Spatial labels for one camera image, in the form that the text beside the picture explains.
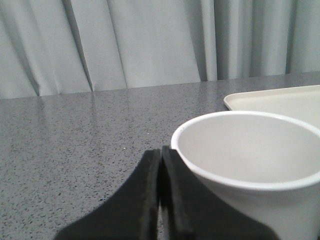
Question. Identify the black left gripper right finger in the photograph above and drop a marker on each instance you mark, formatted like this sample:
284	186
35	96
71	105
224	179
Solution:
190	211

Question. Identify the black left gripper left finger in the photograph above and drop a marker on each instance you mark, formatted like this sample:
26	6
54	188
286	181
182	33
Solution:
131	213

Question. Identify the white smiley face mug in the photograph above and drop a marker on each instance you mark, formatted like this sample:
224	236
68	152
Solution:
265	165

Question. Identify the cream rectangular plastic tray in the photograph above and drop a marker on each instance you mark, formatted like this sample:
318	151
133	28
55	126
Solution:
301	102

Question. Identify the pale green pleated curtain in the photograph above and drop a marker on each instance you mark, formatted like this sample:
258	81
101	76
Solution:
51	47

